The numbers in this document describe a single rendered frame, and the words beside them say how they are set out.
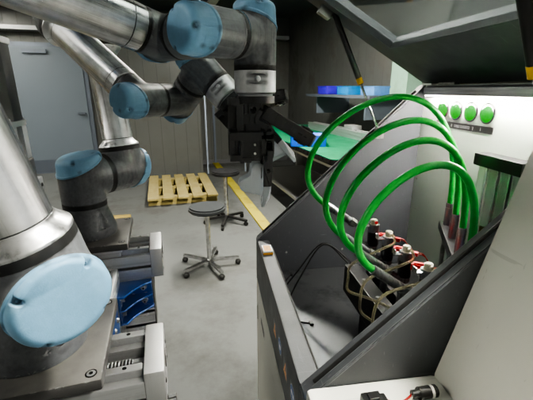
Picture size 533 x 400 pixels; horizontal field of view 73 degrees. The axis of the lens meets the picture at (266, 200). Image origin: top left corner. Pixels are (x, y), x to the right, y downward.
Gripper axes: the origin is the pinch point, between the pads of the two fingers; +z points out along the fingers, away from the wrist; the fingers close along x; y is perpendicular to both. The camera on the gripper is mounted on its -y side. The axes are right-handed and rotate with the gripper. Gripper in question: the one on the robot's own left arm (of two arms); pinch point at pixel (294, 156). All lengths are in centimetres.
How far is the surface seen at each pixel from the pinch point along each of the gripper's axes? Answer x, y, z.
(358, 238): 21.3, 2.0, 18.9
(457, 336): 27.1, 0.9, 39.4
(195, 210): -185, 78, -28
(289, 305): 2.0, 24.4, 25.1
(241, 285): -183, 90, 39
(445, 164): 21.1, -17.2, 19.1
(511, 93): 1.9, -43.4, 21.7
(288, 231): -36.1, 17.3, 15.9
